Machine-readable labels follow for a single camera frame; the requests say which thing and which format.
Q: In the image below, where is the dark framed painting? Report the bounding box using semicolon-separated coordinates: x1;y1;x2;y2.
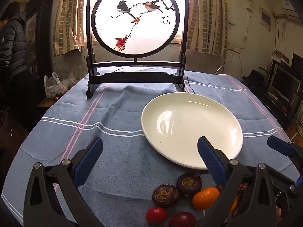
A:
25;0;57;79

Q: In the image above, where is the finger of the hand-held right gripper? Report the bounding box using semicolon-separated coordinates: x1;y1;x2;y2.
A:
272;170;303;215
267;135;303;171

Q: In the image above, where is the white air conditioner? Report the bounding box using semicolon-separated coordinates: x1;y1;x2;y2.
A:
273;0;301;20

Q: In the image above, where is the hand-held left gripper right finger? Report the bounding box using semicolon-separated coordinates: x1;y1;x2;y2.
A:
197;136;279;227

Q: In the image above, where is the small orange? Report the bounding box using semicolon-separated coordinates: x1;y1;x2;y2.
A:
192;187;220;211
228;197;238;218

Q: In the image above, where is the wooden side table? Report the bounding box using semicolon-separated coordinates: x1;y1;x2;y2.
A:
37;96;58;109

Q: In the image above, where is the computer monitor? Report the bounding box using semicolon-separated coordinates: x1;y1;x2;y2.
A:
270;65;302;102

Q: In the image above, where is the brown water chestnut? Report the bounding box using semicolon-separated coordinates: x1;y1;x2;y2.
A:
176;173;203;198
152;184;180;208

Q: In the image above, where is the blue striped tablecloth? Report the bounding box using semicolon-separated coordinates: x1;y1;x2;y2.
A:
1;66;301;227

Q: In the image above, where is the white cable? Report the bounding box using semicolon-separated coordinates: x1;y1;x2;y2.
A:
214;50;235;75

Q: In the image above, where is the black framed bird painting screen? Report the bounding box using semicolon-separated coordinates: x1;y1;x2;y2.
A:
86;0;190;100

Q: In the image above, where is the black hat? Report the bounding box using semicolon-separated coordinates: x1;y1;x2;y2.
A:
241;70;266;88

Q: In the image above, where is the clear plastic bag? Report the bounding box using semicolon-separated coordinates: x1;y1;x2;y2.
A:
68;66;84;86

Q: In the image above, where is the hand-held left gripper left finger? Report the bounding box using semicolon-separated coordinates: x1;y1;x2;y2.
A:
24;137;105;227

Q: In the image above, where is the white round plate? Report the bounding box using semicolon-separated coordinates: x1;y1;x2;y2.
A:
141;93;244;170

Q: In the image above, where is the white plastic bag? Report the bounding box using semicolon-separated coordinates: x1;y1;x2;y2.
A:
44;72;63;99

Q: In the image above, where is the brick pattern curtain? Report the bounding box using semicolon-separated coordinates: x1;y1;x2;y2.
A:
52;0;91;57
186;0;229;58

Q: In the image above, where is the black cable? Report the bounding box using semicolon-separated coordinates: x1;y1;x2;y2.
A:
183;74;196;94

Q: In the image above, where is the dark red cherry tomato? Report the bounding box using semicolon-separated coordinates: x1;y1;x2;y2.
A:
169;212;197;227

